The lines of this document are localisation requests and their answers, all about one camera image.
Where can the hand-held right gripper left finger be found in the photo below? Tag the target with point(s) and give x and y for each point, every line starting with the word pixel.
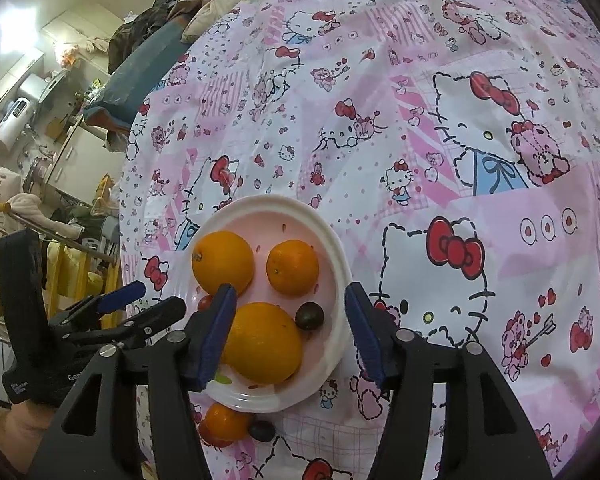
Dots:
pixel 215 335

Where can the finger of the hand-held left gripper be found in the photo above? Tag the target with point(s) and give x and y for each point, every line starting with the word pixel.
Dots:
pixel 125 294
pixel 155 311

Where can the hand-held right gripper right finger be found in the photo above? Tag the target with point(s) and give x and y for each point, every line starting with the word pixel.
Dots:
pixel 366 332

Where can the large orange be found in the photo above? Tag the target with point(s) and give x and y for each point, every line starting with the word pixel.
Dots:
pixel 265 345

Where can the dark purple cherry tomato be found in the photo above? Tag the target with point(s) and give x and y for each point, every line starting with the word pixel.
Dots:
pixel 309 316
pixel 261 431

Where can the medium orange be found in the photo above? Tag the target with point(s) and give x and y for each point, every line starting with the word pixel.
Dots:
pixel 222 260
pixel 293 270

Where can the pink strawberry pattern plate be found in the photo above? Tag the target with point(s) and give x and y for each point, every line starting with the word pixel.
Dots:
pixel 292 222

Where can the person's left forearm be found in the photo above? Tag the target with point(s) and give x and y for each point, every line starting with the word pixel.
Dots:
pixel 10 430

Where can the yellow wooden rack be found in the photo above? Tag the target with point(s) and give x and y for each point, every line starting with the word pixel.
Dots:
pixel 65 270

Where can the small orange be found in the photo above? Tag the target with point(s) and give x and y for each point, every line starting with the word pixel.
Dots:
pixel 227 420

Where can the beige cloth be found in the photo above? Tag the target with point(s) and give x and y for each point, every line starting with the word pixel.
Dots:
pixel 27 205

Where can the white water heater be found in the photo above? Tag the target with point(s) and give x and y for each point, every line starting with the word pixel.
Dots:
pixel 15 110

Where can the blue cushion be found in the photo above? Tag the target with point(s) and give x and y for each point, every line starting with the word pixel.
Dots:
pixel 130 85

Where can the hanging plastic bag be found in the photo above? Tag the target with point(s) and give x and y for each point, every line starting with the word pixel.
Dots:
pixel 70 53

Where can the heap of mixed clothes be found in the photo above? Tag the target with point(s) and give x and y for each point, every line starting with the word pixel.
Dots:
pixel 150 22

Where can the white wall cabinets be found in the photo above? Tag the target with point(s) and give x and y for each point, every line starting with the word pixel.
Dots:
pixel 10 72

